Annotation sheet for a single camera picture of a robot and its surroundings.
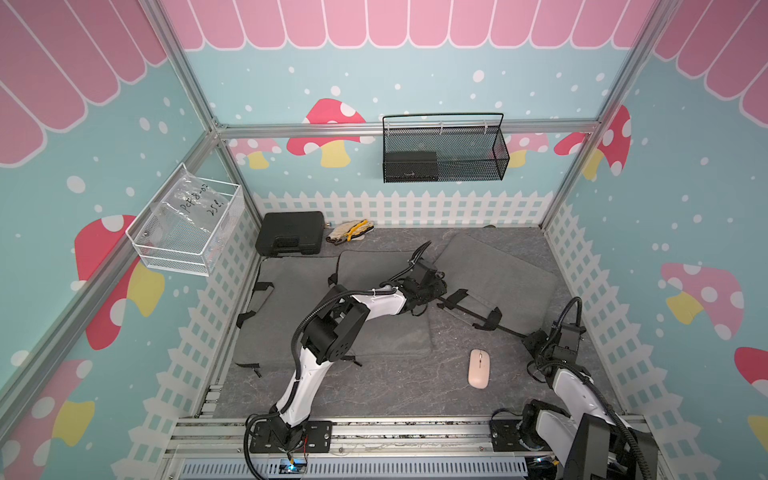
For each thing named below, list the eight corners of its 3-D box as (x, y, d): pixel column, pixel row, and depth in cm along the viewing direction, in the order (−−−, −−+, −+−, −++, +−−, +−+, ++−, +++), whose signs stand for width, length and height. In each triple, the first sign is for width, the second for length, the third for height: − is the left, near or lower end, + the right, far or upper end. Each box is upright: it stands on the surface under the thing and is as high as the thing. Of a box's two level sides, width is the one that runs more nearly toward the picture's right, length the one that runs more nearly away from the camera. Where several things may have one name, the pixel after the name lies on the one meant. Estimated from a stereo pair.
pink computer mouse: (467, 386, 84) (469, 384, 82) (468, 350, 91) (470, 346, 89) (488, 391, 83) (490, 388, 81) (488, 353, 90) (490, 350, 88)
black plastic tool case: (252, 256, 113) (247, 248, 109) (266, 219, 125) (263, 211, 122) (320, 256, 113) (317, 248, 109) (327, 219, 125) (325, 211, 122)
